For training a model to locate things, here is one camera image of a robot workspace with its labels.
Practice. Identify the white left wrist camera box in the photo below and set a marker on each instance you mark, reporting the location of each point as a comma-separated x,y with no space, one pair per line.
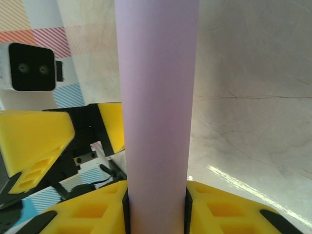
31,67

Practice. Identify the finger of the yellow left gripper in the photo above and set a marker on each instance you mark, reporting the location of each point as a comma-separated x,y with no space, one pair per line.
34,136
114,126

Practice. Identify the light purple paper sheet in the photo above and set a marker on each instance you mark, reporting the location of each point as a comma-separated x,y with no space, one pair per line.
158,97

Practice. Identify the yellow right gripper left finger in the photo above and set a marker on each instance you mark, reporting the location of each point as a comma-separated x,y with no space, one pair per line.
80,214

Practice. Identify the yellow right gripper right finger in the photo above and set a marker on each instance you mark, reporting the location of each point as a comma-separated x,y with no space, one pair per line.
219,212

